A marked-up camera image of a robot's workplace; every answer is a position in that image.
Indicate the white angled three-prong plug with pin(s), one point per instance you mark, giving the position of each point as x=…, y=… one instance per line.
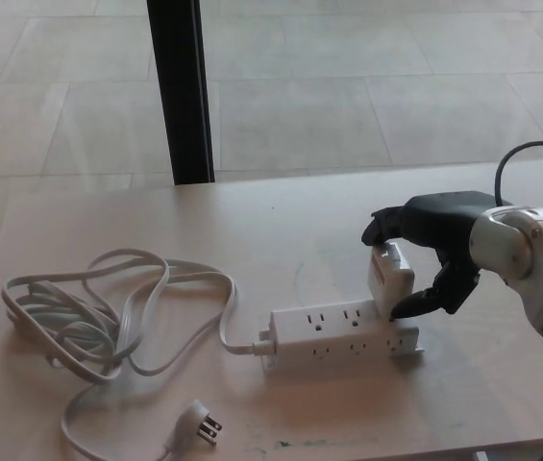
x=200, y=422

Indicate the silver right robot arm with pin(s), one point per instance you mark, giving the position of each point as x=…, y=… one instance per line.
x=535, y=254

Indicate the white wall charger adapter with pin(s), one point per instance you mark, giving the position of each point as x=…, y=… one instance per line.
x=388, y=283

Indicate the black vertical frame post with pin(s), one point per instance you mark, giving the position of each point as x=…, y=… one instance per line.
x=182, y=96

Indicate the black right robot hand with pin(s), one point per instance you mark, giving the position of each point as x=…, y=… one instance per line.
x=439, y=216

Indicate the white power strip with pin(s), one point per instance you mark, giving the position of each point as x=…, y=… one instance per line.
x=333, y=338

